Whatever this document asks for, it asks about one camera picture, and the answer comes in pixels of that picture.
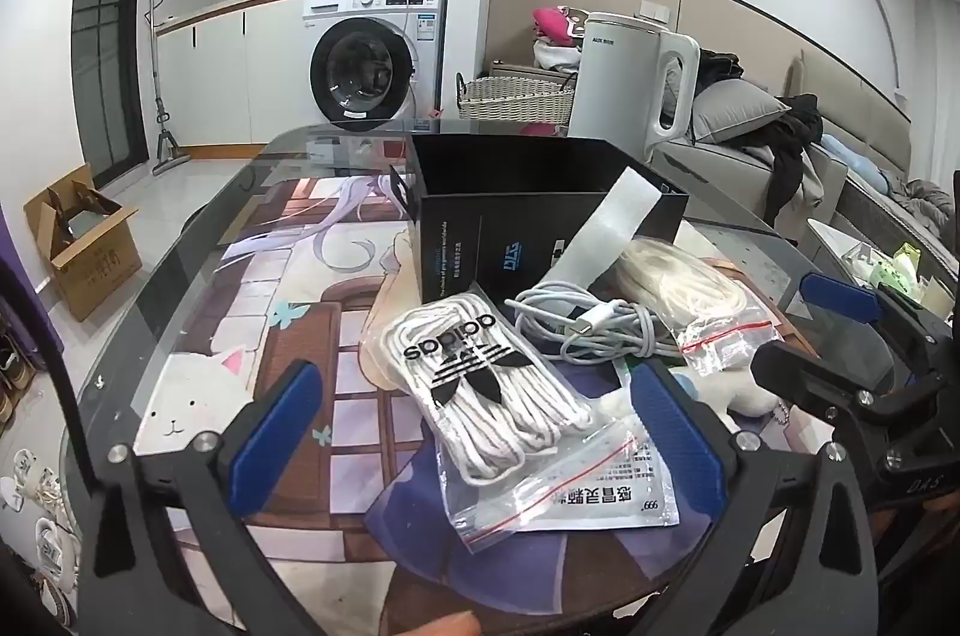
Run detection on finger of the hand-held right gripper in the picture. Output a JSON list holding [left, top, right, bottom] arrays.
[[799, 271, 953, 352], [750, 342, 947, 428]]

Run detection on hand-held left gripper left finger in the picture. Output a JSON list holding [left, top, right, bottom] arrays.
[[75, 360, 325, 636]]

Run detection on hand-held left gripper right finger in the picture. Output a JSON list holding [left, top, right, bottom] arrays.
[[600, 360, 883, 636]]

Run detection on white plush toy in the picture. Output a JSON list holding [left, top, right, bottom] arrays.
[[671, 366, 788, 419]]

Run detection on white charging cable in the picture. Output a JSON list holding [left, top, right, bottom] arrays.
[[504, 282, 680, 367]]

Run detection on bagged cream rope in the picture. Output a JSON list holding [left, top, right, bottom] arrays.
[[600, 238, 777, 378]]

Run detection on bagged white shoelaces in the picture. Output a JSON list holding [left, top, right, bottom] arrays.
[[358, 282, 646, 554]]

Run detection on white foam wrap sheet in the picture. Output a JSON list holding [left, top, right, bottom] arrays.
[[551, 167, 662, 296]]

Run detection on black cardboard box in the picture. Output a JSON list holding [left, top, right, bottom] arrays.
[[390, 133, 689, 307]]

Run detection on person's left hand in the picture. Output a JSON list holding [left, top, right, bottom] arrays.
[[405, 610, 481, 636]]

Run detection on green white medicine sachet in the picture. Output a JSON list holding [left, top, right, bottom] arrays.
[[517, 415, 680, 532]]

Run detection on blue blanket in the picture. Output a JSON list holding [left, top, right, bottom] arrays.
[[821, 133, 901, 194]]

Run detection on black clothes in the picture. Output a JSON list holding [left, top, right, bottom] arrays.
[[765, 94, 826, 224]]

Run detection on grey sofa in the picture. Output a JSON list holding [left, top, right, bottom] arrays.
[[652, 51, 960, 307]]

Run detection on grey pillow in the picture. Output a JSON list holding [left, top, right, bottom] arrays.
[[686, 79, 792, 146]]

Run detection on white sneaker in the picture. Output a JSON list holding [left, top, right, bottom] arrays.
[[13, 448, 70, 518], [34, 516, 85, 618]]

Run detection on brown cardboard box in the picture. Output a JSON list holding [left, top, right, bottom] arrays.
[[24, 163, 143, 322]]

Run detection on wooden shoe rack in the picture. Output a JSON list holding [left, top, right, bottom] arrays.
[[0, 261, 53, 434]]

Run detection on white electric kettle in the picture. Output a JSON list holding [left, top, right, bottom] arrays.
[[566, 10, 702, 161]]

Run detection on floor mop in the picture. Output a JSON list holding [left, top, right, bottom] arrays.
[[146, 0, 188, 176]]

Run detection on white kitchen cabinet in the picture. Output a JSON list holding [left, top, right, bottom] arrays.
[[154, 0, 316, 157]]

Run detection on white washing machine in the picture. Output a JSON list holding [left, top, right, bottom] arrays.
[[302, 0, 449, 131]]

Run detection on wicker basket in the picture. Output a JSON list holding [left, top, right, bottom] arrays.
[[456, 72, 578, 123]]

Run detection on pink cloth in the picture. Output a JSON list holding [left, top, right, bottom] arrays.
[[532, 6, 590, 44]]

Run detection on dark glass door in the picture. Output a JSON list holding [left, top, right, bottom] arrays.
[[71, 0, 162, 187]]

